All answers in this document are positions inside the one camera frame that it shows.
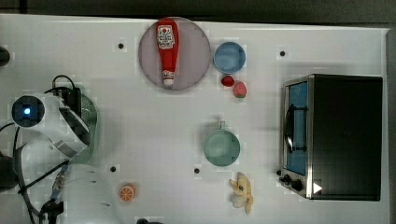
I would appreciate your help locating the grey round plate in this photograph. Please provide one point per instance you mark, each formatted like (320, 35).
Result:
(194, 56)

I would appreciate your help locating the red ketchup bottle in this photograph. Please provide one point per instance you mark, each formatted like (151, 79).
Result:
(168, 44)

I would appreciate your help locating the green mug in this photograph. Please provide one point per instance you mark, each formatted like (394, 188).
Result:
(222, 147)

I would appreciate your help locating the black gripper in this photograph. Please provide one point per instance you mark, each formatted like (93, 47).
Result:
(72, 98)

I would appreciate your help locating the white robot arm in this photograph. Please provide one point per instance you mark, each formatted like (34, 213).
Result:
(50, 162)

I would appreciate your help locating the green plastic strainer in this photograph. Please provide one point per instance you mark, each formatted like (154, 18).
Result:
(89, 115)

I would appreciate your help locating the black toaster oven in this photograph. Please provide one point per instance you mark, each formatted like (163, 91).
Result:
(331, 137)

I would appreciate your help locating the orange slice toy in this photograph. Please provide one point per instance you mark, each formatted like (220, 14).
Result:
(127, 192)

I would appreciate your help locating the red toy tomato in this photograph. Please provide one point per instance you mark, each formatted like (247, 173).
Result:
(227, 81)

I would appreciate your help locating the pink toy strawberry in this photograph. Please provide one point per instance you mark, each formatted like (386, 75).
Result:
(240, 90)

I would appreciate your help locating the blue bowl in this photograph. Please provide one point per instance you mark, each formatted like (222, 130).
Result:
(229, 57)

